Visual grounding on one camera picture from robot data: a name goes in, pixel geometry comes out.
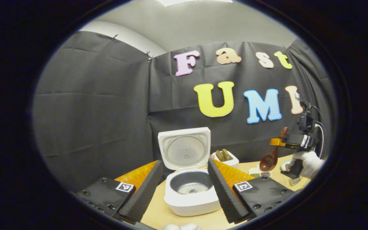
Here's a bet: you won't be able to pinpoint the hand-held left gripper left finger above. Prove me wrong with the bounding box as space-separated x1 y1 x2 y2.
75 160 165 225

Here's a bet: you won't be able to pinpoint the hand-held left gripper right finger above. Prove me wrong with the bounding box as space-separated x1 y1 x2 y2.
207 158 295 224

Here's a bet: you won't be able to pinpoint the brown wooden spoon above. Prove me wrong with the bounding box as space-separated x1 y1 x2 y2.
259 126 290 172

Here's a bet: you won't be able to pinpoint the white rice grains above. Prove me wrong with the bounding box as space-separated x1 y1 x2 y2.
178 184 209 195

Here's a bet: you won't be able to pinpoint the white rice cooker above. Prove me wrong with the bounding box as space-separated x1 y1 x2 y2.
158 127 222 217

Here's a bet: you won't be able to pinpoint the pale green plate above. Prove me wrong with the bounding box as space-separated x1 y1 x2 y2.
281 159 295 172

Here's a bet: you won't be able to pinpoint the white toaster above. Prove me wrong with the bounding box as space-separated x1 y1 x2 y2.
211 149 240 169

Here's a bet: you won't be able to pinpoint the white divided grain tray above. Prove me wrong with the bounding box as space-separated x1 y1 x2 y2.
249 166 272 178

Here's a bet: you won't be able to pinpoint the black backdrop cloth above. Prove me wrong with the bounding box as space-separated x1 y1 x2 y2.
32 30 336 192

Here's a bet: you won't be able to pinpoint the ceiling light panel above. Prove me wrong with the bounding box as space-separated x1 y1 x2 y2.
157 0 232 7

